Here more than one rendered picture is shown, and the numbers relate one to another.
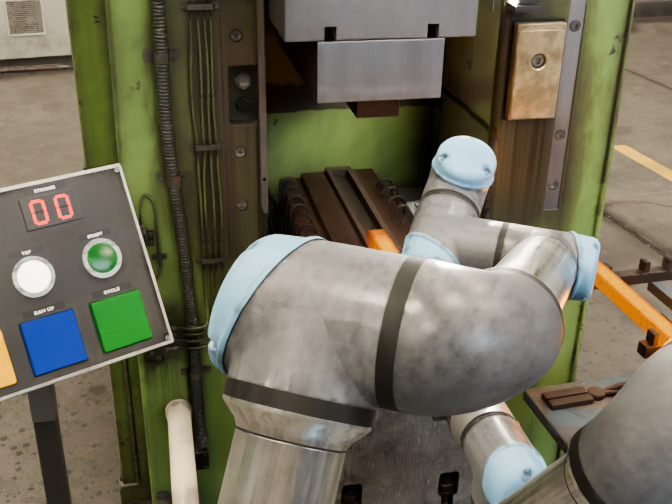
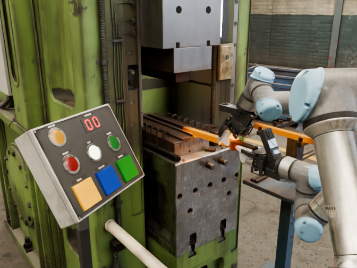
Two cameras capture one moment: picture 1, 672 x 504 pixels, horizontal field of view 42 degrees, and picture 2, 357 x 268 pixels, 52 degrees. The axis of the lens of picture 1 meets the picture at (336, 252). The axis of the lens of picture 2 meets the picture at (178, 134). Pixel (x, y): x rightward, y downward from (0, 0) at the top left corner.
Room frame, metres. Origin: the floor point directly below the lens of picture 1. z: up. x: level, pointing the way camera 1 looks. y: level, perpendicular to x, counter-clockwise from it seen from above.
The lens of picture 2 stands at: (0.02, 0.65, 1.49)
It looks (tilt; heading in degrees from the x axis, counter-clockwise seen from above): 18 degrees down; 334
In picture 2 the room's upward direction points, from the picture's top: straight up
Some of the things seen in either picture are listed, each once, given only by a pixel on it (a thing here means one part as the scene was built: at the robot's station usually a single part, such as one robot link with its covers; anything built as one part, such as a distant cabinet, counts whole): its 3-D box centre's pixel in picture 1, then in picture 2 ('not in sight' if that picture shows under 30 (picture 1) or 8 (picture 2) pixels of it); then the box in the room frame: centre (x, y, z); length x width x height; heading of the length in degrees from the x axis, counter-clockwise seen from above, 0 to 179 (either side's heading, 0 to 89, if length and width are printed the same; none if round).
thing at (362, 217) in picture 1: (359, 208); (167, 123); (1.54, -0.04, 0.99); 0.42 x 0.05 x 0.01; 12
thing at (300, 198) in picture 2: not in sight; (306, 206); (0.78, -0.19, 0.90); 0.11 x 0.08 x 0.11; 138
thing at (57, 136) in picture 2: not in sight; (57, 136); (1.04, 0.52, 1.16); 0.05 x 0.03 x 0.04; 102
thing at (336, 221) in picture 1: (346, 226); (163, 132); (1.54, -0.02, 0.96); 0.42 x 0.20 x 0.09; 12
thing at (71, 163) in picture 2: not in sight; (71, 164); (1.01, 0.50, 1.09); 0.05 x 0.03 x 0.04; 102
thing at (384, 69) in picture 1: (351, 39); (162, 55); (1.54, -0.02, 1.32); 0.42 x 0.20 x 0.10; 12
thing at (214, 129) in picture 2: not in sight; (212, 134); (1.43, -0.23, 0.95); 0.12 x 0.08 x 0.06; 12
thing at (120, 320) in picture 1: (120, 320); (126, 168); (1.09, 0.31, 1.01); 0.07 x 0.05 x 0.07; 127
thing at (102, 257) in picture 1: (102, 257); (113, 142); (1.13, 0.34, 1.09); 0.05 x 0.03 x 0.04; 102
